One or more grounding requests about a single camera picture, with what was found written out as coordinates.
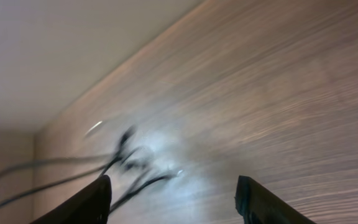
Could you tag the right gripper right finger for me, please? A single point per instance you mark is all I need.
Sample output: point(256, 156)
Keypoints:
point(256, 204)

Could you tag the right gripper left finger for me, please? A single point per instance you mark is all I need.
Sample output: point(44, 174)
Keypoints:
point(88, 206)

